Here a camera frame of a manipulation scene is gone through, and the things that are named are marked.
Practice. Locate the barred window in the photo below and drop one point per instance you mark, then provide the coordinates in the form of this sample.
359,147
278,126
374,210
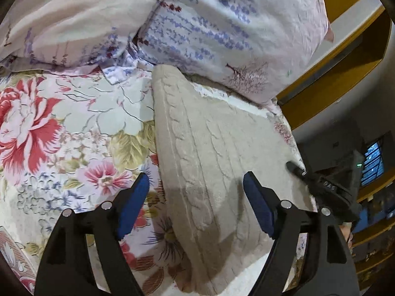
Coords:
373,163

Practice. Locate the floral bed sheet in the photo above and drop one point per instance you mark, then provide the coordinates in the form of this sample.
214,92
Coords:
77,129

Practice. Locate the yellow wooden shelf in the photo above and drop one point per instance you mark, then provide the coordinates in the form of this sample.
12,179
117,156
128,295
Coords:
373,231

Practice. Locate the person's right hand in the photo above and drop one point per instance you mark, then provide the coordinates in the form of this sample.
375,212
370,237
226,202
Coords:
346,231

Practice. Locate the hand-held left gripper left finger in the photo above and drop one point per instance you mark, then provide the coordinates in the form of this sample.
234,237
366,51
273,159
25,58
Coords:
132,206

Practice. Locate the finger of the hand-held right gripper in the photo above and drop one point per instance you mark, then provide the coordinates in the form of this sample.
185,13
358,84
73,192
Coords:
294,169

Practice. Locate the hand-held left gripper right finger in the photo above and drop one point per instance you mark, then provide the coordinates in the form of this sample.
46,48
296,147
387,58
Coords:
257,205

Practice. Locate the lavender print pillow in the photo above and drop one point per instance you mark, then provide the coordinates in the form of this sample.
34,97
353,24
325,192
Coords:
231,27

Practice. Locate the yellow wooden headboard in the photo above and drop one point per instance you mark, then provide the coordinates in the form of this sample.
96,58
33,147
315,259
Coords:
348,74

